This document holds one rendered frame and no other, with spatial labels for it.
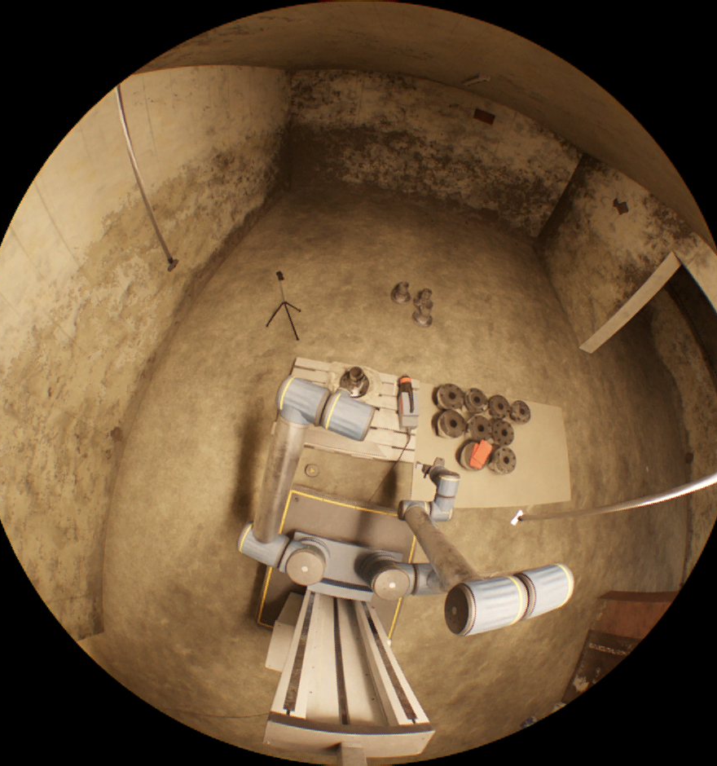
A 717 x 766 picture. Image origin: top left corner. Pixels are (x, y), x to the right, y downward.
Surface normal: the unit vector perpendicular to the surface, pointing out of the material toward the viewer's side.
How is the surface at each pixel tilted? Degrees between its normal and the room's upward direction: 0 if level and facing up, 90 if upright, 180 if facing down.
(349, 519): 0
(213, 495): 0
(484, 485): 0
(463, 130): 90
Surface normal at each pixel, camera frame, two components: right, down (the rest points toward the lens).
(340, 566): 0.10, -0.45
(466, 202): -0.16, 0.88
